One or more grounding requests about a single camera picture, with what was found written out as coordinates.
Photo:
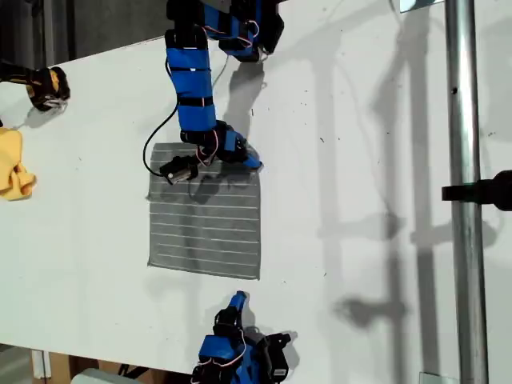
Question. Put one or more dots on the grey striped towel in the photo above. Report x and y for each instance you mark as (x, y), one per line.
(204, 232)

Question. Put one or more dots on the white plastic container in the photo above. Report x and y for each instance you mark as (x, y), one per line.
(96, 378)

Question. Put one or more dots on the brown cardboard box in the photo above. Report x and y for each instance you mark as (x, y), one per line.
(60, 368)

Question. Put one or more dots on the white table leg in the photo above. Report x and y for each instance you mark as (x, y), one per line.
(40, 364)

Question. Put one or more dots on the black yellow power drill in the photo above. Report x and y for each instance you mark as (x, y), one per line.
(44, 86)

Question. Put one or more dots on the yellow cloth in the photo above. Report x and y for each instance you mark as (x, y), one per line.
(12, 168)

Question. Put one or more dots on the black clamp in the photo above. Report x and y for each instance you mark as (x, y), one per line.
(480, 192)

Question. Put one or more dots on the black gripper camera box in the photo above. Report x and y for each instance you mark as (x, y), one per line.
(180, 172)
(278, 356)

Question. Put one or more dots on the steel post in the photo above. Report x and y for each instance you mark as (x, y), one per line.
(466, 120)

